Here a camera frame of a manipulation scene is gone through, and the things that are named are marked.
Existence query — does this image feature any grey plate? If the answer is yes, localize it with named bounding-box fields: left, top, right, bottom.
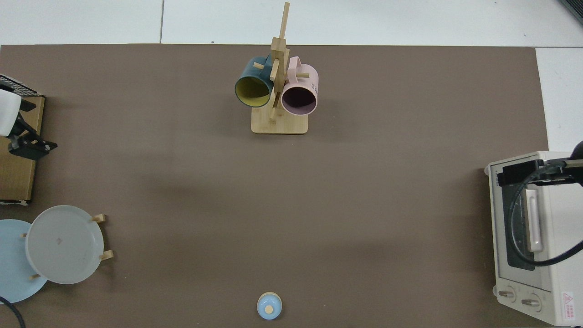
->
left=25, top=205, right=105, bottom=286

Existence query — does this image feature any pale toaster oven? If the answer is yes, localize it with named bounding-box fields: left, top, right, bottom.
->
left=484, top=151, right=583, bottom=327

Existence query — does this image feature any light blue plate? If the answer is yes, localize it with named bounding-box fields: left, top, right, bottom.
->
left=0, top=219, right=49, bottom=305

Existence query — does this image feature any wooden plate rack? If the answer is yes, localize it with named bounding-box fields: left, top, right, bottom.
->
left=20, top=214, right=114, bottom=280

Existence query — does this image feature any dark grey flat object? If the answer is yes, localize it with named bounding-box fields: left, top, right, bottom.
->
left=559, top=0, right=583, bottom=26

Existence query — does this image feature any pink cup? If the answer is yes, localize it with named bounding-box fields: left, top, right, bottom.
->
left=280, top=56, right=319, bottom=116

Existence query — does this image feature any dark teal cup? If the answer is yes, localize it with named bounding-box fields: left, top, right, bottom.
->
left=234, top=56, right=275, bottom=109

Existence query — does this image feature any wooden cup stand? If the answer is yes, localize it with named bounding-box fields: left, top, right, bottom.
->
left=251, top=2, right=309, bottom=135

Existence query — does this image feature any brown table cloth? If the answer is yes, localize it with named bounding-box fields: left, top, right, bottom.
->
left=0, top=44, right=550, bottom=328

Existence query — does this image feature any small blue round bell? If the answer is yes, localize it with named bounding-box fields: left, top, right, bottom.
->
left=256, top=292, right=283, bottom=321

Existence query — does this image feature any wire basket with wooden floor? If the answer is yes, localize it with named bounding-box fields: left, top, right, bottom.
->
left=0, top=73, right=46, bottom=206

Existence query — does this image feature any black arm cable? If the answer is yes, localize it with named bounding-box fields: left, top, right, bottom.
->
left=0, top=296, right=26, bottom=328
left=507, top=169, right=583, bottom=267

